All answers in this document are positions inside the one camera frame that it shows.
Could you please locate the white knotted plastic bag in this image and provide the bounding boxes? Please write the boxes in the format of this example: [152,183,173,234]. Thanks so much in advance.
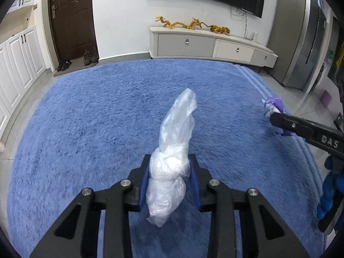
[146,89,197,227]

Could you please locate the purple wrapper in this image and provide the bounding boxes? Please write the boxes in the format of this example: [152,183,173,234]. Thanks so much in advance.
[262,97,294,136]

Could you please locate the right blue gloved hand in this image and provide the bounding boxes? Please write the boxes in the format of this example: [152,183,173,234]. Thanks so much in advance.
[317,155,343,220]

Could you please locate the blue shaggy rug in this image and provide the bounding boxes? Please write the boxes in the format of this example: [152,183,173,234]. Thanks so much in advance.
[7,59,326,257]

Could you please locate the grey refrigerator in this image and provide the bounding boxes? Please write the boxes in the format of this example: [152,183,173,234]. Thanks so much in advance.
[268,0,327,91]

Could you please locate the brown shoes pair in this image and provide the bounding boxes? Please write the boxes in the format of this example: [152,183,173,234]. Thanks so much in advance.
[83,47,99,66]

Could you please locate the black shoes pair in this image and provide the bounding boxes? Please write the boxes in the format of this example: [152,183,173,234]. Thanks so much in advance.
[57,59,72,72]

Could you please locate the white tv cabinet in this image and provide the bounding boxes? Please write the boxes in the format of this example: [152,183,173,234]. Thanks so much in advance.
[149,27,278,68]

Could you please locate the golden tiger ornament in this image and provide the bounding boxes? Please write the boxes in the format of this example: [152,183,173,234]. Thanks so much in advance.
[209,25,230,35]

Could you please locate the golden dragon ornament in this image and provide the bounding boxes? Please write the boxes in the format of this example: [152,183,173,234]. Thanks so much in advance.
[155,16,202,30]

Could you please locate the brown entrance door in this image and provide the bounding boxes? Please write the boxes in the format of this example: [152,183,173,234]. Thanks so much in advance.
[48,0,97,61]

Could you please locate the white cables on wall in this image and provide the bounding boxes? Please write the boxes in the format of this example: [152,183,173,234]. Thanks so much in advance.
[229,5,259,41]

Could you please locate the white wall cupboards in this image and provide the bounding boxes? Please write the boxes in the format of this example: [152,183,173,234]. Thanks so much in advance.
[1,0,46,149]

